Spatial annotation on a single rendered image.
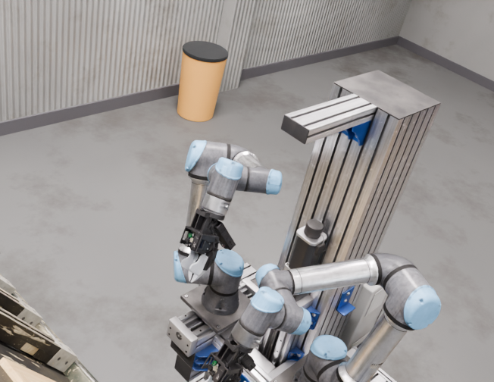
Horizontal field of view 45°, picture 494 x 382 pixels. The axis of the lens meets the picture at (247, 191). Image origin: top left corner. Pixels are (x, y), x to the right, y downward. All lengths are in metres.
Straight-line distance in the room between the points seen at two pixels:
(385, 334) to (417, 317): 0.13
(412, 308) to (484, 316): 2.88
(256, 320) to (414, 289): 0.48
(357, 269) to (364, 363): 0.30
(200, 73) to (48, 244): 2.17
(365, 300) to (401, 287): 0.65
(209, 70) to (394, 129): 3.79
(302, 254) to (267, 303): 0.54
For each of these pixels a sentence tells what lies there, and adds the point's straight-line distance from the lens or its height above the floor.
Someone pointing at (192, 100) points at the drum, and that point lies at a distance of 5.60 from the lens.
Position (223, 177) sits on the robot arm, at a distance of 1.66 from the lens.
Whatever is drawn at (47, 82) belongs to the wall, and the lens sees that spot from 5.23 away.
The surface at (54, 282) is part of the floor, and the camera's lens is 3.90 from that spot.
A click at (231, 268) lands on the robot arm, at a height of 1.26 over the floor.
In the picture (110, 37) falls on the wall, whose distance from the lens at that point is 5.38.
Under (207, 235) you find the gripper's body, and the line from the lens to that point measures 1.67.
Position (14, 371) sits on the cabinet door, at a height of 1.36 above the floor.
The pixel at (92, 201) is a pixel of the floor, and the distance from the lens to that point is 4.53.
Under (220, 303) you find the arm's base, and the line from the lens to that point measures 2.34.
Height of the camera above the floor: 2.74
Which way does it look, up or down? 34 degrees down
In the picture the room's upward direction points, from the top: 14 degrees clockwise
